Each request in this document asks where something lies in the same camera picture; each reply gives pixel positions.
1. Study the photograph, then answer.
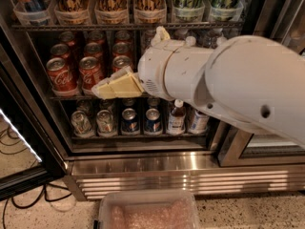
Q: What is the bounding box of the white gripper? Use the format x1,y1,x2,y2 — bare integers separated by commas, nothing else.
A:
91,26,194,100

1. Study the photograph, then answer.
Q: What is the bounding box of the orange lacroix can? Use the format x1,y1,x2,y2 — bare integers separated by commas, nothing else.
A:
95,0,129,24
55,0,89,25
133,0,166,24

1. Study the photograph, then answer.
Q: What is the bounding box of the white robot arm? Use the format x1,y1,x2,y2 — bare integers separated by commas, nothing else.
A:
91,27,305,147

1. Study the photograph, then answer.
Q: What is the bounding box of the front right Coca-Cola can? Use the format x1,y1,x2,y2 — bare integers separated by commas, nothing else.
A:
112,55,133,73

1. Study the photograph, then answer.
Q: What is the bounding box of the second row right Coca-Cola can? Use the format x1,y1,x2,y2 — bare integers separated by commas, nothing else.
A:
112,42,132,58

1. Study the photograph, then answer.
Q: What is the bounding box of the back right Coca-Cola can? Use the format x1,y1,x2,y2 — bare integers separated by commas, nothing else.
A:
114,31,132,45

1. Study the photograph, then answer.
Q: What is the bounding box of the back middle Coca-Cola can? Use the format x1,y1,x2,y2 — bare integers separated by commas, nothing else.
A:
88,31,107,46

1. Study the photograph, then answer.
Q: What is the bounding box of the front middle Coca-Cola can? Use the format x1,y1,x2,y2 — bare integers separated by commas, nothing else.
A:
79,56,105,91

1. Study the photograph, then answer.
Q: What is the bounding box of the right blue Pepsi can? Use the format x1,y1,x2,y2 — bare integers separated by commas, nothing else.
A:
144,108,162,135

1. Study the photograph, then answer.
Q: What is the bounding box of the blue pepsi can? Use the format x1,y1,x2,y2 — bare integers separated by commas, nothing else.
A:
144,108,162,135
121,108,139,135

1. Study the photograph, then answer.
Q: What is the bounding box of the left blue Pepsi can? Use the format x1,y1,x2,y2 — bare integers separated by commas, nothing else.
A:
121,108,139,135

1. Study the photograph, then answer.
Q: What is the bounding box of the green LaCroix can left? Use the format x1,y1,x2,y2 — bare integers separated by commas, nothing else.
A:
173,0,204,22

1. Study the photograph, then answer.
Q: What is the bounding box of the silver soda can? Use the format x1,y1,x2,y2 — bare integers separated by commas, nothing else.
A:
71,111,93,137
96,110,115,136

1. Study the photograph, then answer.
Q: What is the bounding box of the back left Coca-Cola can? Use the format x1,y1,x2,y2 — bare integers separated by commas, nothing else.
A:
59,31,80,48

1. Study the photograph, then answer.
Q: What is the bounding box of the second row left Coca-Cola can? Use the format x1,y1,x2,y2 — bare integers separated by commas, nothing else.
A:
51,43,75,63

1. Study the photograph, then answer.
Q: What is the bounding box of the front left Coca-Cola can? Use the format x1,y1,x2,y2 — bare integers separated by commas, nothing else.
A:
46,57,77,92

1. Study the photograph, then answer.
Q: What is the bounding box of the front left silver soda can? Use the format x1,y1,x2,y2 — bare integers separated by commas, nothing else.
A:
71,111,93,137

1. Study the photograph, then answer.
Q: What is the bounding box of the blue can top shelf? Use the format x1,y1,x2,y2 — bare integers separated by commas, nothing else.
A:
13,0,51,26

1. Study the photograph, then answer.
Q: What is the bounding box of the stainless steel fridge base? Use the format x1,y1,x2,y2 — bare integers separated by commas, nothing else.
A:
64,152,305,201

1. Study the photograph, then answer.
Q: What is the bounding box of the open glass fridge door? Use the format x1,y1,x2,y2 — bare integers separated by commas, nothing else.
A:
0,48,64,200

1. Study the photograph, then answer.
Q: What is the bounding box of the front middle water bottle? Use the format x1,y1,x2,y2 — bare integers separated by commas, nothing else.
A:
185,36,196,47

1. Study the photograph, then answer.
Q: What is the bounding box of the water bottle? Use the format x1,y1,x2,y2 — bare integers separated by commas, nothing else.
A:
185,36,196,47
216,36,227,46

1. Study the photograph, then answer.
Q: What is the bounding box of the left brown tea bottle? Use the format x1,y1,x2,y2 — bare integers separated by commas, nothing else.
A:
167,99,186,135

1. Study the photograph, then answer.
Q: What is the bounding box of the brown tea bottle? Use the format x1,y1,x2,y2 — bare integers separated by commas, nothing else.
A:
167,99,186,135
188,109,209,134

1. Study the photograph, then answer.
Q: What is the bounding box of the front right water bottle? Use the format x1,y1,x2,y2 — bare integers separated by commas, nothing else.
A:
216,36,227,46

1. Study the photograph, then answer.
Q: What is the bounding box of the right brown tea bottle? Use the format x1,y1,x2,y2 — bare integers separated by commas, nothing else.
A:
188,109,209,134

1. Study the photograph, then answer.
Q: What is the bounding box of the clear plastic storage bin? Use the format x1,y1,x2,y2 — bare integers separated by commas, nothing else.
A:
94,189,200,229

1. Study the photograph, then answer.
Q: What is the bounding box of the top wire shelf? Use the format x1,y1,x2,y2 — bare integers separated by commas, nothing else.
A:
10,21,244,31

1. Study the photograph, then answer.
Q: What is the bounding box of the wire shelf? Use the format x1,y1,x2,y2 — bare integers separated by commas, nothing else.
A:
10,21,244,31
50,93,150,101

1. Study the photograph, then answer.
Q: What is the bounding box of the middle wire shelf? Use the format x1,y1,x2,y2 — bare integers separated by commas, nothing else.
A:
50,93,150,101

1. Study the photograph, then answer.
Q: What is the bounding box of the right fridge door frame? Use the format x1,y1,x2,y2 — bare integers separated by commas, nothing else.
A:
218,0,305,167

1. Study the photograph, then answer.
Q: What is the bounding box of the black floor cable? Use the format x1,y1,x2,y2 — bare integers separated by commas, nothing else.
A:
1,182,73,229

